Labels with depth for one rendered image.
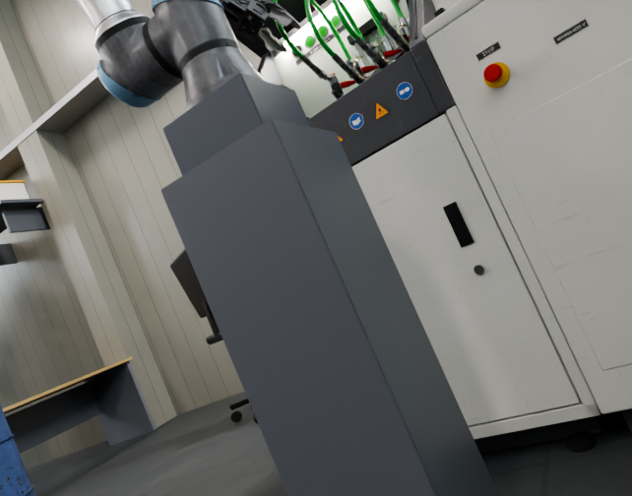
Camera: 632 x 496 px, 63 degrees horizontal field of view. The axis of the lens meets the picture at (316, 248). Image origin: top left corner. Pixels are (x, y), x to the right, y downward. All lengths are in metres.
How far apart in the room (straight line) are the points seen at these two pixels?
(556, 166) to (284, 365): 0.68
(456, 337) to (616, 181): 0.47
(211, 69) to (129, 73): 0.19
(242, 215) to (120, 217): 4.33
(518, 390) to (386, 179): 0.56
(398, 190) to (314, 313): 0.55
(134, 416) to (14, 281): 2.24
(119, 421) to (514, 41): 4.56
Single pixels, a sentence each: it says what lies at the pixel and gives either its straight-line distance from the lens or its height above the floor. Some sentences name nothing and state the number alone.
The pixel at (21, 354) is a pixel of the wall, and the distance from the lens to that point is 6.59.
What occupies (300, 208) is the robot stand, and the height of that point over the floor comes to 0.66.
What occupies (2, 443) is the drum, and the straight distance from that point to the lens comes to 2.63.
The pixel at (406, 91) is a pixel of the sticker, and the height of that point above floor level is 0.87.
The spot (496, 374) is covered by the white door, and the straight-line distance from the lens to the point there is 1.28.
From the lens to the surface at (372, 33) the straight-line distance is 1.88.
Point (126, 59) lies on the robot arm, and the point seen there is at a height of 1.06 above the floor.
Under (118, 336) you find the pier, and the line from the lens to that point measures 4.96.
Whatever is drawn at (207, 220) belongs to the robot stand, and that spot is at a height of 0.71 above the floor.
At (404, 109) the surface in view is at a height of 0.84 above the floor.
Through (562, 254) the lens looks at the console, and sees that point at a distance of 1.18.
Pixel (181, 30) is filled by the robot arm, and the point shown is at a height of 1.04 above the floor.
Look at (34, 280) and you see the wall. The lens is 6.15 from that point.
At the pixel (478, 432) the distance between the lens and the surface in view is 1.35.
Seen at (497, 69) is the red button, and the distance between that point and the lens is 1.15.
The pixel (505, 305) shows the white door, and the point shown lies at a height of 0.35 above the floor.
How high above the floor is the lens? 0.54
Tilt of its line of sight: 4 degrees up
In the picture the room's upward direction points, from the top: 24 degrees counter-clockwise
